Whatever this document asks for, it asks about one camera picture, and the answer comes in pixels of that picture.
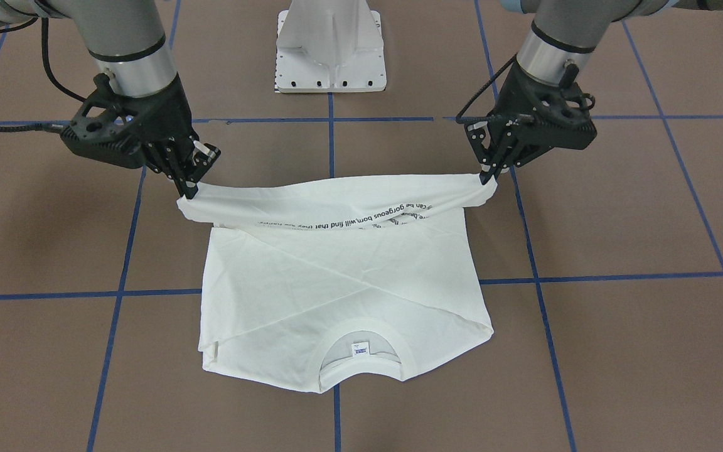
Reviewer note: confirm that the white metal base plate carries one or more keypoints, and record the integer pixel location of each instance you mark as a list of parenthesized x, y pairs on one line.
[(329, 47)]

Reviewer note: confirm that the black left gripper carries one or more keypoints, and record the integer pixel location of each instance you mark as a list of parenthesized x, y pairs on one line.
[(512, 94)]

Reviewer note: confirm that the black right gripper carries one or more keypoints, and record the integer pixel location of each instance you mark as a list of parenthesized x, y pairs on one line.
[(162, 121)]

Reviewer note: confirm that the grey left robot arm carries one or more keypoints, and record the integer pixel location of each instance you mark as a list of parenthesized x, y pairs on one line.
[(571, 30)]

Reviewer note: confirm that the white printed t-shirt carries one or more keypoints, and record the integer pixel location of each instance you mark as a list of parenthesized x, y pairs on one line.
[(309, 284)]

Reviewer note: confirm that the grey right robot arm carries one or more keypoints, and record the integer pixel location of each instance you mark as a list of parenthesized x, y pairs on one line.
[(126, 39)]

